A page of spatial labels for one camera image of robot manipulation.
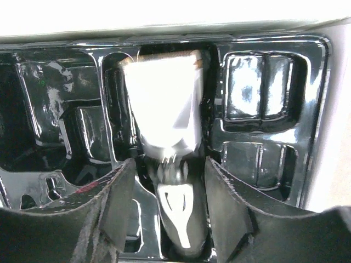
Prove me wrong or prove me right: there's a black plastic tray insert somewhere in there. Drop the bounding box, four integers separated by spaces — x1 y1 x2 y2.
1 34 330 262

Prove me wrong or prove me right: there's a silver hair clipper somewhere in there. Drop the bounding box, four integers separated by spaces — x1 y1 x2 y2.
119 50 208 258

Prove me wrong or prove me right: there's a white cardboard box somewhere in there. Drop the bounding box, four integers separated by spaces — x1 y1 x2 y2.
1 16 350 211

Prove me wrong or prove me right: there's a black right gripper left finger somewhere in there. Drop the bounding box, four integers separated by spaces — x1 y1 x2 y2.
1 158 136 262

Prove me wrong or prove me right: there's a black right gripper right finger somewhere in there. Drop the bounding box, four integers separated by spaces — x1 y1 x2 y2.
205 158 350 262

